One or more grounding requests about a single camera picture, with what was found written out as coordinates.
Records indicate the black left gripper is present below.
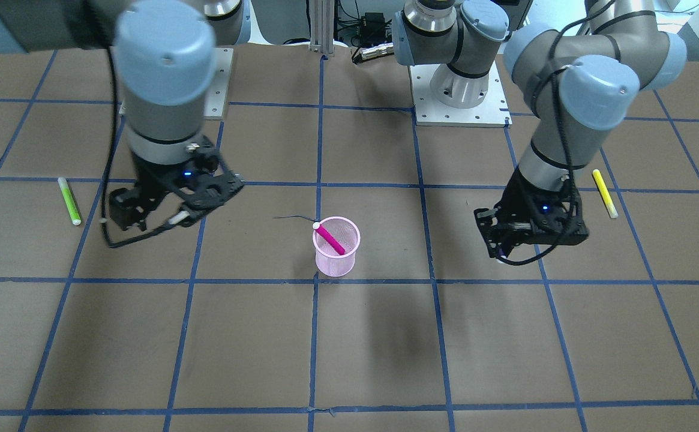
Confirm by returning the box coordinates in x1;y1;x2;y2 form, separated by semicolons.
473;169;589;258

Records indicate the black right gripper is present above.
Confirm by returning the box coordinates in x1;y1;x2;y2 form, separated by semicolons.
108;135;245;232

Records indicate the pink highlighter pen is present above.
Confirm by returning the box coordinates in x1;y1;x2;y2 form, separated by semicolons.
313;221;346;256

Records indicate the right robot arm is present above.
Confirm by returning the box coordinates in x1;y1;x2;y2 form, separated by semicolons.
0;1;251;237

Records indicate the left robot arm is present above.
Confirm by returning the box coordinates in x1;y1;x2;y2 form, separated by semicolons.
391;1;688;266

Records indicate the pink mesh cup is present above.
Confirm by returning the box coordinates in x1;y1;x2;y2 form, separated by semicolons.
313;216;361;277

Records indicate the green highlighter pen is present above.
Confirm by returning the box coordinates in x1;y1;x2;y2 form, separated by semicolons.
58;177;82;226

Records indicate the yellow highlighter pen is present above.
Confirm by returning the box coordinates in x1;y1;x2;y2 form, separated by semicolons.
592;169;619;219

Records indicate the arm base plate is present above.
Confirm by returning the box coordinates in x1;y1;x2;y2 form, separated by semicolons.
409;62;513;128
119;48;234;121

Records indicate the aluminium frame post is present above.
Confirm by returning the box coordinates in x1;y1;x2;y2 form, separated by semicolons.
307;1;338;59

